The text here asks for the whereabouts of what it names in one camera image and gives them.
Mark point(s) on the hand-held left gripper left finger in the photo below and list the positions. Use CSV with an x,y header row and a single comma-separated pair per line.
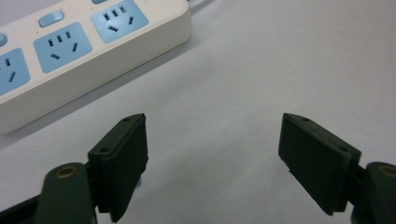
x,y
120,168

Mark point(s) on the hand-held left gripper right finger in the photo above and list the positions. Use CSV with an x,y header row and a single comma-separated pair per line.
x,y
314,161

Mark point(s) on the white power strip blue sockets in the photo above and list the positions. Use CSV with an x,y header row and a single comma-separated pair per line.
x,y
77,71

